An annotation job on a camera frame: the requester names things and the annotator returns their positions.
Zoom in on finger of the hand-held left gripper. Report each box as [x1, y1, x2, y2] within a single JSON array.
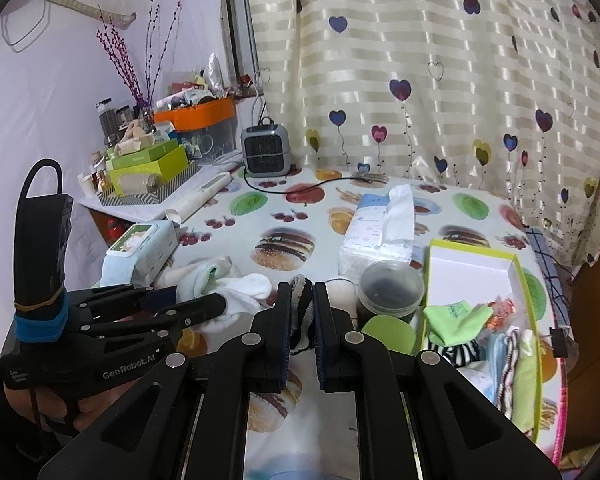
[[76, 284, 182, 319], [86, 293, 229, 344]]

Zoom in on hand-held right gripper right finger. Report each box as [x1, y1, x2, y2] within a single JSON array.
[[313, 282, 563, 480]]

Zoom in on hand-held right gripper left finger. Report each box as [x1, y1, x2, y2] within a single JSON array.
[[37, 282, 294, 480]]

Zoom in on black white striped sock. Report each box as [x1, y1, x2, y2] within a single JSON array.
[[287, 273, 317, 356], [426, 338, 485, 370]]

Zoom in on light green sock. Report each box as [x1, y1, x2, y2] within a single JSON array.
[[499, 328, 544, 431], [422, 299, 495, 347]]

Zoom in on green rimmed white box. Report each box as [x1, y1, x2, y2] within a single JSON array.
[[412, 238, 549, 446]]

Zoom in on clear candy bag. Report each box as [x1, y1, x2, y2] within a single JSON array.
[[482, 297, 519, 334]]

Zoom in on person's left forearm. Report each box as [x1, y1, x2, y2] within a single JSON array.
[[0, 395, 76, 480]]

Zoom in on person's left hand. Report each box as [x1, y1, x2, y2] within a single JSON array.
[[4, 381, 137, 434]]

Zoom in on white sock green toe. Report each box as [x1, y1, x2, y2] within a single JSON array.
[[177, 255, 234, 301]]

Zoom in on white sock red stitching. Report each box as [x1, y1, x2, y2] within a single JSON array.
[[326, 277, 357, 314]]

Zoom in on wet wipes pack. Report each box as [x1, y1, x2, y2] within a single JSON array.
[[101, 220, 179, 291]]

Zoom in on green round lid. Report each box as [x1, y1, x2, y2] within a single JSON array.
[[360, 313, 416, 356]]

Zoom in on clear plastic container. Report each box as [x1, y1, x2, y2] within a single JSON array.
[[355, 259, 426, 329]]

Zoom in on grey chevron box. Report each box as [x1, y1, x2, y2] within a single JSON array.
[[97, 160, 204, 207]]

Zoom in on white paper roll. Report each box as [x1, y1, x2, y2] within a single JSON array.
[[164, 172, 234, 224]]

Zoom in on beige roll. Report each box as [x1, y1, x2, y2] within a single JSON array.
[[113, 172, 161, 196]]

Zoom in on blue white tissue pack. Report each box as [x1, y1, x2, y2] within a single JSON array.
[[337, 183, 416, 281]]

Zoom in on lime green box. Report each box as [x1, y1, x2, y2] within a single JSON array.
[[108, 144, 190, 197]]

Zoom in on flat olive green box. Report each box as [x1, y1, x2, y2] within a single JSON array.
[[104, 137, 181, 171]]

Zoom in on beige stuffed toy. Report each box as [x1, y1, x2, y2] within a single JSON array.
[[117, 119, 156, 154]]

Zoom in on clear storage box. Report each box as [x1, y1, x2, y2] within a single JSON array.
[[177, 117, 244, 166]]

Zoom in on grey electric heater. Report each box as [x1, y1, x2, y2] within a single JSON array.
[[240, 117, 292, 179]]

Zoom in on orange plastic tray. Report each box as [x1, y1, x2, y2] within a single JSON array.
[[152, 95, 239, 134]]

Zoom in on pile of small packets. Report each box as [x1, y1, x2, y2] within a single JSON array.
[[155, 52, 242, 111]]

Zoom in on purple twigs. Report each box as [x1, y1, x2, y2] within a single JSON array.
[[95, 0, 186, 112]]

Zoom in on blue plaid cloth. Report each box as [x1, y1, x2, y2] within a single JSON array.
[[524, 227, 569, 332]]

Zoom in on pink hoop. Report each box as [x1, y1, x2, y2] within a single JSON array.
[[549, 270, 572, 467]]

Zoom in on wooden wardrobe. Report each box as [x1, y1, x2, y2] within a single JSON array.
[[564, 225, 600, 463]]

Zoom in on heart printed striped curtain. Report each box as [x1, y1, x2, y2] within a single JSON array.
[[244, 0, 600, 267]]

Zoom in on black strap loop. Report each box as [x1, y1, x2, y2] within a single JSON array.
[[19, 158, 64, 202]]

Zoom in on black heater cable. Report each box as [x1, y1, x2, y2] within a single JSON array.
[[242, 170, 382, 196]]

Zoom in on white wire hanger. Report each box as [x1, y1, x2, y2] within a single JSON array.
[[0, 0, 52, 54]]

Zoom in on white cable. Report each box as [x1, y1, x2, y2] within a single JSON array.
[[251, 67, 272, 124]]

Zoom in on beige wall rod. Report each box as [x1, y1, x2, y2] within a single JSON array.
[[22, 0, 137, 29]]

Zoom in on window frame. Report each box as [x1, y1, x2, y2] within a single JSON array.
[[218, 0, 261, 97]]

